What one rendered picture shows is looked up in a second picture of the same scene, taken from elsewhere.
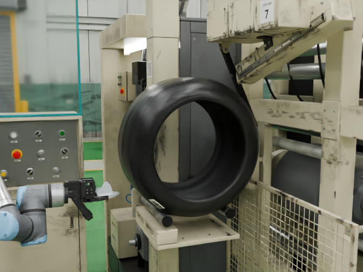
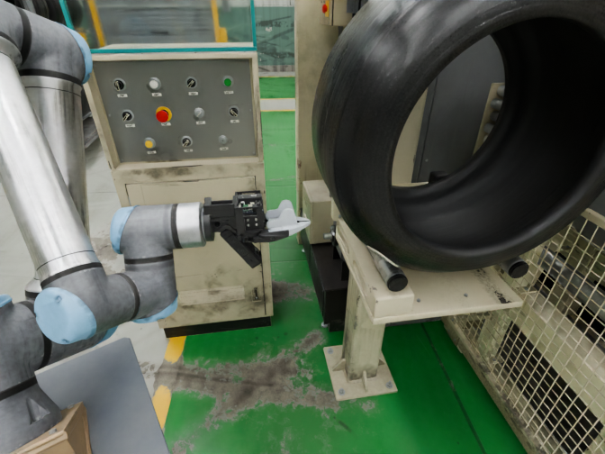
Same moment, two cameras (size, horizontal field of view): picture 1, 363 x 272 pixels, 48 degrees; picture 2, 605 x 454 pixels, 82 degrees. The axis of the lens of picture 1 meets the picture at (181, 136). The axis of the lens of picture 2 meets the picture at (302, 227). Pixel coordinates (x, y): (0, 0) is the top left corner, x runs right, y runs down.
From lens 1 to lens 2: 0.96 m
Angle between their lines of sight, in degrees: 27
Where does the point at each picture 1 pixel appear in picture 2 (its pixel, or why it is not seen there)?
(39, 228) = (155, 296)
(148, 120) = (391, 77)
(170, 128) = not seen: hidden behind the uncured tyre
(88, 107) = (288, 37)
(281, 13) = not seen: outside the picture
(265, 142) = not seen: hidden behind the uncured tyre
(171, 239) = (400, 309)
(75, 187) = (225, 213)
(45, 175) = (209, 146)
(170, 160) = (403, 144)
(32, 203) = (140, 248)
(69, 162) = (241, 129)
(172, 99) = (466, 11)
